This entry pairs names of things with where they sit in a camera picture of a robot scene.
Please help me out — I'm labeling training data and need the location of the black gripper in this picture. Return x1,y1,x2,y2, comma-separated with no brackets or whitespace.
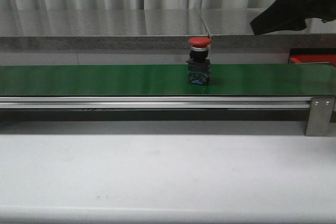
250,0,335,35

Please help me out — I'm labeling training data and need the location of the red plastic tray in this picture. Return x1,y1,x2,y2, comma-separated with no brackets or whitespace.
289,54,335,67

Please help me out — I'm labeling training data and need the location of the right grey stone slab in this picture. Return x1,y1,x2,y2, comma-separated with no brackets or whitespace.
200,8,335,51

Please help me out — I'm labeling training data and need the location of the green conveyor belt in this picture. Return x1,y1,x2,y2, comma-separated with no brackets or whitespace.
1,63,335,96

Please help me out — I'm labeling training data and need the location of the grey stone counter slab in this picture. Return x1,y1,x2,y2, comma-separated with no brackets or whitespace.
1,10,207,51

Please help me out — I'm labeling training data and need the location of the steel conveyor support bracket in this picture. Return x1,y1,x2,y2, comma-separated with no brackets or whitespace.
305,97,335,136

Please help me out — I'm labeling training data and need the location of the aluminium conveyor frame rail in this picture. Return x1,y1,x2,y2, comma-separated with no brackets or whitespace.
1,96,312,109

